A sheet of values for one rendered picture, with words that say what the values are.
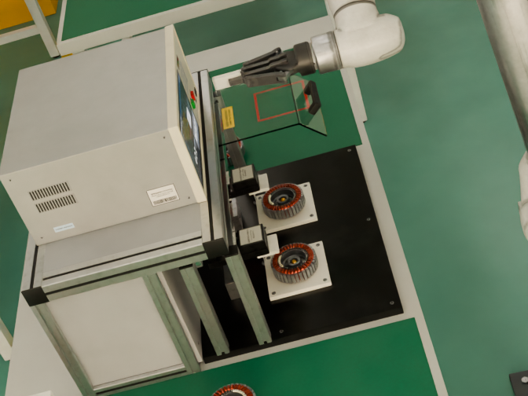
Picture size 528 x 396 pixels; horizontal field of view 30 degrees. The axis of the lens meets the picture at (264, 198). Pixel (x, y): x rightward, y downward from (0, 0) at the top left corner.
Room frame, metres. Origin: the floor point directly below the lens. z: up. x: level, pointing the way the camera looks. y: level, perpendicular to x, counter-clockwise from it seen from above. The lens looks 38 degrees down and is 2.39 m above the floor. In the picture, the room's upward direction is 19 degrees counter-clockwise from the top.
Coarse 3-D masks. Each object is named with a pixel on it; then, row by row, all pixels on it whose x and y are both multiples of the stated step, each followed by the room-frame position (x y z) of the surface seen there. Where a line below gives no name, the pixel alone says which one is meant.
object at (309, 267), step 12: (288, 252) 1.80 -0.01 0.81; (300, 252) 1.79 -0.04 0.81; (312, 252) 1.76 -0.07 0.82; (276, 264) 1.76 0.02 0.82; (288, 264) 1.76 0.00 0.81; (300, 264) 1.75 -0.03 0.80; (312, 264) 1.72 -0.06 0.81; (276, 276) 1.74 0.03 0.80; (288, 276) 1.71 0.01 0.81; (300, 276) 1.71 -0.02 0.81
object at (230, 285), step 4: (244, 264) 1.81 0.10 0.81; (224, 268) 1.80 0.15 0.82; (228, 268) 1.80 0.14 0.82; (224, 272) 1.79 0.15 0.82; (228, 272) 1.79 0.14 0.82; (224, 276) 1.78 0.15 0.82; (228, 276) 1.77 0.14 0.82; (228, 280) 1.76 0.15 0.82; (232, 280) 1.75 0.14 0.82; (228, 284) 1.75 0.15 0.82; (232, 284) 1.74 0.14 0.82; (228, 288) 1.75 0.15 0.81; (232, 288) 1.75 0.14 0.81; (236, 288) 1.74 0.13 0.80; (228, 292) 1.75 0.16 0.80; (232, 292) 1.75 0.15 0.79; (236, 292) 1.74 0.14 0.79; (232, 296) 1.75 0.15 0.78; (236, 296) 1.74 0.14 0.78
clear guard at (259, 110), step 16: (288, 80) 2.13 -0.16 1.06; (304, 80) 2.16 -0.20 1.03; (224, 96) 2.16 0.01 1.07; (240, 96) 2.13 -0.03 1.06; (256, 96) 2.11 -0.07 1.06; (272, 96) 2.09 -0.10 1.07; (288, 96) 2.06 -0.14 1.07; (304, 96) 2.08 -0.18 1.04; (240, 112) 2.06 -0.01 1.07; (256, 112) 2.04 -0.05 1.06; (272, 112) 2.01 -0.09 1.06; (288, 112) 1.99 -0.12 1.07; (304, 112) 1.99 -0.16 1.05; (320, 112) 2.02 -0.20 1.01; (240, 128) 1.99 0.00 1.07; (256, 128) 1.97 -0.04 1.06; (272, 128) 1.95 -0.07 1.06; (320, 128) 1.95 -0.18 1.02; (224, 144) 1.96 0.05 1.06
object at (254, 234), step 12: (252, 228) 1.80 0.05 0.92; (240, 240) 1.77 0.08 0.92; (252, 240) 1.75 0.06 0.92; (264, 240) 1.74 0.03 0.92; (276, 240) 1.77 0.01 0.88; (240, 252) 1.75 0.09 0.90; (252, 252) 1.74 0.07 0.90; (264, 252) 1.74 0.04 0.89; (276, 252) 1.74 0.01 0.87; (216, 264) 1.75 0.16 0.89
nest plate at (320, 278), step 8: (320, 248) 1.80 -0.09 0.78; (272, 256) 1.84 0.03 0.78; (320, 256) 1.78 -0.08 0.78; (320, 264) 1.75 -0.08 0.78; (272, 272) 1.78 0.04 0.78; (320, 272) 1.72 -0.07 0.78; (328, 272) 1.72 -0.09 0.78; (272, 280) 1.75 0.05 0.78; (304, 280) 1.71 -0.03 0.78; (312, 280) 1.71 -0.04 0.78; (320, 280) 1.70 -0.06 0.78; (328, 280) 1.69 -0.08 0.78; (272, 288) 1.73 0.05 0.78; (280, 288) 1.72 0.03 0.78; (288, 288) 1.71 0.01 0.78; (296, 288) 1.70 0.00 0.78; (304, 288) 1.69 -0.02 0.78; (312, 288) 1.69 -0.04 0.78; (272, 296) 1.70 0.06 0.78; (280, 296) 1.70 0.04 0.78
